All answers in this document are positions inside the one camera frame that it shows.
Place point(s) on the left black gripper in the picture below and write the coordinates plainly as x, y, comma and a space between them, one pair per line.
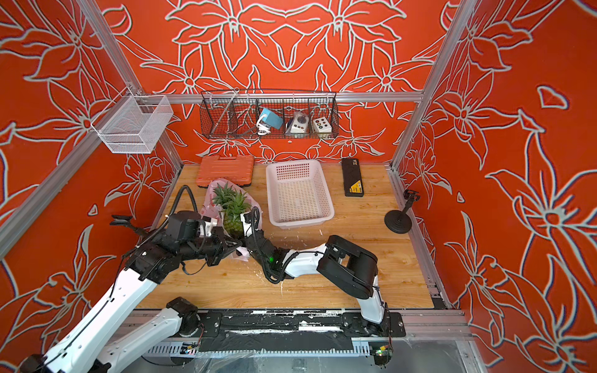
224, 247

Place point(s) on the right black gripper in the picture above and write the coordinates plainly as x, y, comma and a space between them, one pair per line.
246, 241

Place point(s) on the pink plastic bag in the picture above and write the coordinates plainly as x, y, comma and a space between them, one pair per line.
240, 250

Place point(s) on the white perforated plastic basket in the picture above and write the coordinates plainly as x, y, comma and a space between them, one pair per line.
297, 194

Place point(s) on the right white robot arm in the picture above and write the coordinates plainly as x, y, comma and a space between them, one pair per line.
348, 266

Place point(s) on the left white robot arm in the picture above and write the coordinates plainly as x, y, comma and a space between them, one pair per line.
86, 347

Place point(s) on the orange plastic tool case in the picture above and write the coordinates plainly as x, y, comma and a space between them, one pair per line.
236, 169

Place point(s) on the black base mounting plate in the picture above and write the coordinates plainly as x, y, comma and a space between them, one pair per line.
287, 331

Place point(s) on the left black round stand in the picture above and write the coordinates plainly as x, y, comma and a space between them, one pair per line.
126, 222

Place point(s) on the black round stand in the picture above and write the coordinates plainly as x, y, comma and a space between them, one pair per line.
398, 221
126, 222

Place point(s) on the black box yellow label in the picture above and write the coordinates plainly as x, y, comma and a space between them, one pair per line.
352, 177

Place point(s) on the right black round stand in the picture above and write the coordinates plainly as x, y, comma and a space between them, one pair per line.
398, 221

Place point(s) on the white device with knobs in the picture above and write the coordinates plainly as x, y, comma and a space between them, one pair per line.
298, 125

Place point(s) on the white button box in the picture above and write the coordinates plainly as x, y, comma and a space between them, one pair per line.
322, 127

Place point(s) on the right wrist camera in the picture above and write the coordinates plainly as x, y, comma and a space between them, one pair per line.
247, 221

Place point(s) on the black wire wall basket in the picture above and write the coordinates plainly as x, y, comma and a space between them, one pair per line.
232, 114

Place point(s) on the teal box with cable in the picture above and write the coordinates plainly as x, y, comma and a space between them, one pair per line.
268, 121

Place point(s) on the clear wire wall basket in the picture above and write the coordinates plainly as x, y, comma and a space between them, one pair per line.
132, 126

